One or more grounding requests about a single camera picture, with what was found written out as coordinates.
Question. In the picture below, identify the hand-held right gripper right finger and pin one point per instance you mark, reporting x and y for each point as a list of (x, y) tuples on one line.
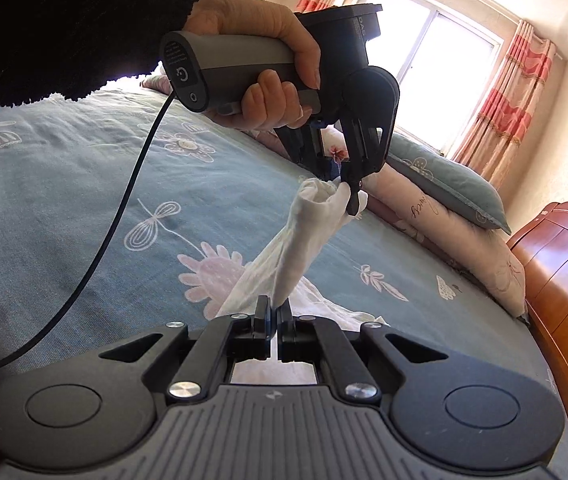
[(286, 332)]

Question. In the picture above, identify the green floral pillow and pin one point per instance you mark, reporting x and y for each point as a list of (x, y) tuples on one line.
[(454, 185)]

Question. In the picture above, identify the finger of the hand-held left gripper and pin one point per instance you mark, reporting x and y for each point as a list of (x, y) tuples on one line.
[(364, 150), (314, 150)]

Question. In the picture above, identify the window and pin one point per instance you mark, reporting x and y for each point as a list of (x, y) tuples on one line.
[(439, 60)]

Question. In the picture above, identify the person's left forearm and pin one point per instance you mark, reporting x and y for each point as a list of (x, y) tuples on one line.
[(64, 20)]

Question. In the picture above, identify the blue floral bed sheet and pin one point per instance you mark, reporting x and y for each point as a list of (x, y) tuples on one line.
[(64, 210)]

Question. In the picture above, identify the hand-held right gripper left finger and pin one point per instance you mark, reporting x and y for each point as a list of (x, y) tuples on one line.
[(265, 332)]

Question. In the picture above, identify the person's left hand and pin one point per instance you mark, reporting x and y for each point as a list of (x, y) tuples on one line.
[(264, 20)]

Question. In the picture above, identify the wooden headboard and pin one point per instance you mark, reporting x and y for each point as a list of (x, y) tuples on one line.
[(564, 285)]

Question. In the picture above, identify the white printed long-sleeve shirt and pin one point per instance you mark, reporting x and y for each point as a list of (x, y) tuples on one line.
[(304, 230)]

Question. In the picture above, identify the pink floral folded quilt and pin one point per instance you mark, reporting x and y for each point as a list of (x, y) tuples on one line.
[(464, 240)]

